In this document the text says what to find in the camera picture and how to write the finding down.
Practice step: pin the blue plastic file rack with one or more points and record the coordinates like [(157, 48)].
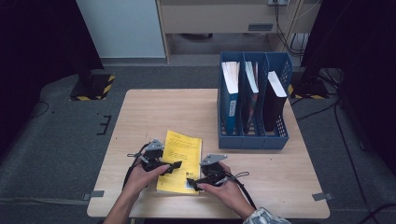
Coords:
[(252, 141)]

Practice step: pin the grey desk label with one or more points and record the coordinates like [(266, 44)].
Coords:
[(260, 27)]

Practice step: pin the person's left hand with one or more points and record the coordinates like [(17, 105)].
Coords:
[(140, 183)]

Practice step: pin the person's right hand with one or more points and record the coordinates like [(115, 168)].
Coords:
[(227, 196)]

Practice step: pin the light wooden desk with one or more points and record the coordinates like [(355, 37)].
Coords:
[(218, 15)]

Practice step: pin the black hardcover book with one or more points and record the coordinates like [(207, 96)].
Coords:
[(272, 109)]

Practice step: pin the white cabinet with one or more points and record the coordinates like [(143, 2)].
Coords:
[(121, 28)]

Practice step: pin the white power strip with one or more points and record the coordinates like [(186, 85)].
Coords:
[(278, 2)]

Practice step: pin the yellow-black striped stand base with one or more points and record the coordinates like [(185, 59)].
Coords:
[(93, 87), (311, 90)]

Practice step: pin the teal paperback book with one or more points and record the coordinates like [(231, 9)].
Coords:
[(252, 102)]

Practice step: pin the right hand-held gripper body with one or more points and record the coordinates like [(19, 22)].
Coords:
[(213, 174)]

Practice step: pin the black curtain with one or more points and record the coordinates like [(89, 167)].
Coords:
[(358, 46), (37, 37)]

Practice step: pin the grey tape piece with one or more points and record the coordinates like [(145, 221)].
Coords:
[(93, 195), (322, 196)]

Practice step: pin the blue hardcover book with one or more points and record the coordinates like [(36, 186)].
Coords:
[(231, 109)]

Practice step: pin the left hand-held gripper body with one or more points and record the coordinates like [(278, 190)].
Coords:
[(153, 157)]

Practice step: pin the yellow paperback book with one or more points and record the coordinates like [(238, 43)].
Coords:
[(183, 149)]

